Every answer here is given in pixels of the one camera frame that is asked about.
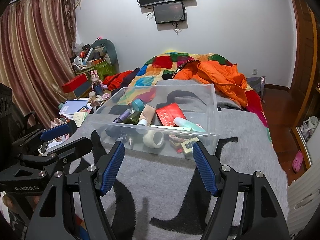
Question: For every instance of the orange puffer jacket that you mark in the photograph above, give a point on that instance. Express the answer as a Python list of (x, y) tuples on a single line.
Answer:
[(226, 79)]

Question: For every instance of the red jacket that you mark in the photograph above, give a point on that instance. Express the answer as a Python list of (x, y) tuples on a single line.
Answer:
[(114, 81)]

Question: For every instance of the blue notebook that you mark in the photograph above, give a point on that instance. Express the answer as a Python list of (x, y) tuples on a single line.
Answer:
[(72, 106)]

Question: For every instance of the wooden door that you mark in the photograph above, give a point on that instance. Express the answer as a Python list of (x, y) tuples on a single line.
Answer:
[(305, 73)]

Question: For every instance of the grey black plush blanket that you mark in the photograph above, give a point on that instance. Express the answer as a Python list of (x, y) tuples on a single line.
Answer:
[(159, 194)]

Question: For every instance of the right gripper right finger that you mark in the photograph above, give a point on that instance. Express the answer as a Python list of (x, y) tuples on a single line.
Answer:
[(209, 168)]

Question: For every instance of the teal tube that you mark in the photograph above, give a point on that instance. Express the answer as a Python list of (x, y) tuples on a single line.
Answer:
[(181, 122)]

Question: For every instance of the colourful patchwork quilt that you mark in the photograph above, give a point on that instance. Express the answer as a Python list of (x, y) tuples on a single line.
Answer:
[(175, 67)]

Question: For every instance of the dark purple spray bottle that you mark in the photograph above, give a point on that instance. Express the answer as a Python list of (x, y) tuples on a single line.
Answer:
[(114, 130)]

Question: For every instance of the dark purple garment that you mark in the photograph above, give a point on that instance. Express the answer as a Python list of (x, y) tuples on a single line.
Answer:
[(128, 79)]

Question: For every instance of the wooden shoehorn white cap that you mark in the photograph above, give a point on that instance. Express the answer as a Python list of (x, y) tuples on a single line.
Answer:
[(145, 119)]

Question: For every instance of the light green tube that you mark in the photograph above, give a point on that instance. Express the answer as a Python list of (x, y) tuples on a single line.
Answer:
[(173, 127)]

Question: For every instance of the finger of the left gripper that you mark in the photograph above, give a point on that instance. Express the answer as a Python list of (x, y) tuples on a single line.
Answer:
[(74, 150), (55, 132)]

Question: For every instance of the clear plastic storage bin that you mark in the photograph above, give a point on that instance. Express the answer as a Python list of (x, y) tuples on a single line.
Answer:
[(197, 102)]

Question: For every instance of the small wall monitor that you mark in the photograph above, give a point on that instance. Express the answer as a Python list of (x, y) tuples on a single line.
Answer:
[(169, 12)]

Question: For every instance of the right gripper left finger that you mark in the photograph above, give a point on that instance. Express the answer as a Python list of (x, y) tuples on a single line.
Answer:
[(108, 168)]

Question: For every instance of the pink croc shoe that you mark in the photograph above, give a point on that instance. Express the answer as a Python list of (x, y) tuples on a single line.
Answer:
[(297, 162)]

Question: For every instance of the red envelope packet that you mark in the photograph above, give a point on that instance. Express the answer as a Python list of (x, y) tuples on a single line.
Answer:
[(168, 113)]

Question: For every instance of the striped curtain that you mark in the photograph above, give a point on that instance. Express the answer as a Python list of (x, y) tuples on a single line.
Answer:
[(36, 51)]

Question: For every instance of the green cardboard box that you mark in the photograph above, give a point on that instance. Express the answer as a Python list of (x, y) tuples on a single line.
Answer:
[(103, 69)]

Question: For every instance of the white tape roll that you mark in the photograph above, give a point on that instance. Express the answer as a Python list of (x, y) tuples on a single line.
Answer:
[(153, 139)]

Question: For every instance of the teal tape roll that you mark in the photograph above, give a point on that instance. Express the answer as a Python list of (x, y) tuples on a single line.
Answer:
[(137, 105)]

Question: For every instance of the pink rabbit figurine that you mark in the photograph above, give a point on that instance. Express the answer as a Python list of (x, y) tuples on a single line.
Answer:
[(97, 84)]

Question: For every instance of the green neck pillow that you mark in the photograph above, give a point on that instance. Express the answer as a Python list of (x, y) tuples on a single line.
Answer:
[(108, 47)]

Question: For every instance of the red long box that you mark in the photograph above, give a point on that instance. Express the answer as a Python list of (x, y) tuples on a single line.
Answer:
[(74, 83)]

